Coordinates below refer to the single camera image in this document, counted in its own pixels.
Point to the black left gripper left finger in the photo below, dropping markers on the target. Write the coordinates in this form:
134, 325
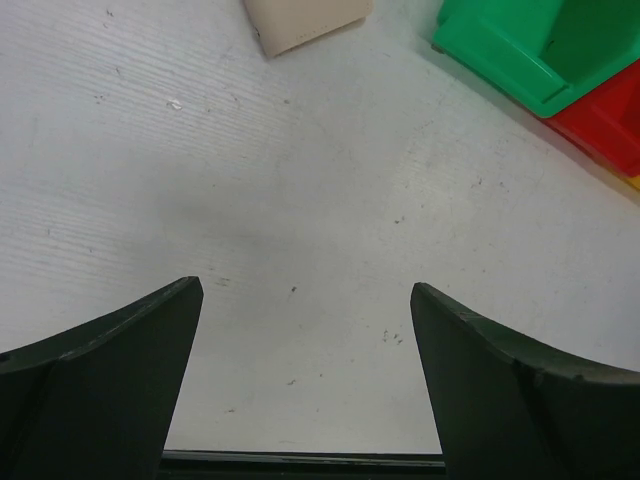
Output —
96, 401

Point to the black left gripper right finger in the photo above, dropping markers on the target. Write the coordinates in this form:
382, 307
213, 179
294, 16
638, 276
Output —
507, 406

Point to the beige leather card holder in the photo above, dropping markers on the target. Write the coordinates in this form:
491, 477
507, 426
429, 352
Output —
282, 25

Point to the yellow plastic bin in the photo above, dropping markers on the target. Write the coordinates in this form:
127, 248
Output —
633, 181

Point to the red plastic bin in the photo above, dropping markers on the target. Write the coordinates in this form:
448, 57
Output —
605, 122

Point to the green plastic bin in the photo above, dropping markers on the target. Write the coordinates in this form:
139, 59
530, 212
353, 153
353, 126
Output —
544, 54

